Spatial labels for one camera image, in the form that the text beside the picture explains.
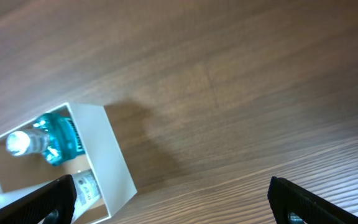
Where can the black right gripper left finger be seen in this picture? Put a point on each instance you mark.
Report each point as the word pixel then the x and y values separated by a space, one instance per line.
pixel 52 203

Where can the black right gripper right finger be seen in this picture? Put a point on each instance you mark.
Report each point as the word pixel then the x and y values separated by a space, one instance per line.
pixel 291 203

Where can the white cream tube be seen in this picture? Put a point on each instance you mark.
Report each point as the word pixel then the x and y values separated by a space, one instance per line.
pixel 86 189

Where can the teal mouthwash bottle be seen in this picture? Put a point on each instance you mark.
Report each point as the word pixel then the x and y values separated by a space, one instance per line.
pixel 52 135

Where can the white open cardboard box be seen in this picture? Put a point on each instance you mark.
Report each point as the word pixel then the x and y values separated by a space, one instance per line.
pixel 19 175

